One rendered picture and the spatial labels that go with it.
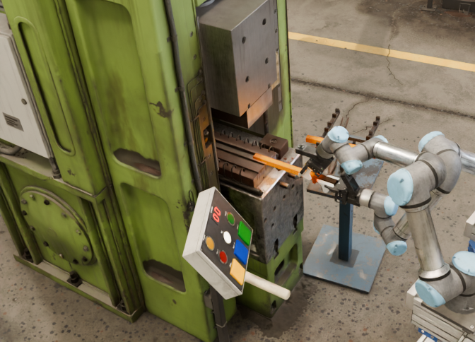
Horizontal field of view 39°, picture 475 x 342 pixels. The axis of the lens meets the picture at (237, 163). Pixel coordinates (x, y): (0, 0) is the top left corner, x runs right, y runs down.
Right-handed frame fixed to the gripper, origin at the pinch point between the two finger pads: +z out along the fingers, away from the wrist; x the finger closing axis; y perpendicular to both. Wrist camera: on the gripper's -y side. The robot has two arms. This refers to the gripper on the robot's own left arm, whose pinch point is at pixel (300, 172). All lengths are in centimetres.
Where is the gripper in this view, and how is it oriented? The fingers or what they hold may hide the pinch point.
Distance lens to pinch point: 303.2
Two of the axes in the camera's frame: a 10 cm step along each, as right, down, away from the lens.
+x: 5.4, -5.9, 6.0
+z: -3.4, 5.0, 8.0
